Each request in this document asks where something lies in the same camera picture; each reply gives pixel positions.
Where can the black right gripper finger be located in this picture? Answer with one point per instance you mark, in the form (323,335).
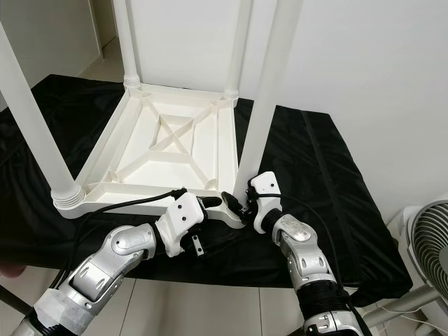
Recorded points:
(232,202)

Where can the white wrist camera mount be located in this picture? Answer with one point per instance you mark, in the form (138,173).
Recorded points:
(182,217)
(266,184)

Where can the white plastic table leg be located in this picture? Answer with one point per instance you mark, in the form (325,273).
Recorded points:
(276,77)
(239,49)
(126,42)
(35,126)

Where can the black metal table leg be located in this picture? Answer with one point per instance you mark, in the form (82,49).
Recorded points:
(7,299)

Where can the white plastic table top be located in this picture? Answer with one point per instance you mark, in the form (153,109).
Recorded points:
(140,147)

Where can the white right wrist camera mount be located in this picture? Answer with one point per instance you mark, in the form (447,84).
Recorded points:
(266,184)

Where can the black tablecloth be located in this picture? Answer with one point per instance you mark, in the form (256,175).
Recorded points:
(350,210)

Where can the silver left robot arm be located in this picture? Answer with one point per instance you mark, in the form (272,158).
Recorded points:
(119,259)

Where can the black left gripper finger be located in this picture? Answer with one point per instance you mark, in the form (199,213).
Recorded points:
(212,201)

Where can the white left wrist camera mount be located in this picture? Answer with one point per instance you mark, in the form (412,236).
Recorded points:
(182,217)

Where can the white pedestal fan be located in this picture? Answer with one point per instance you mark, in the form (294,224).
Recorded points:
(430,238)

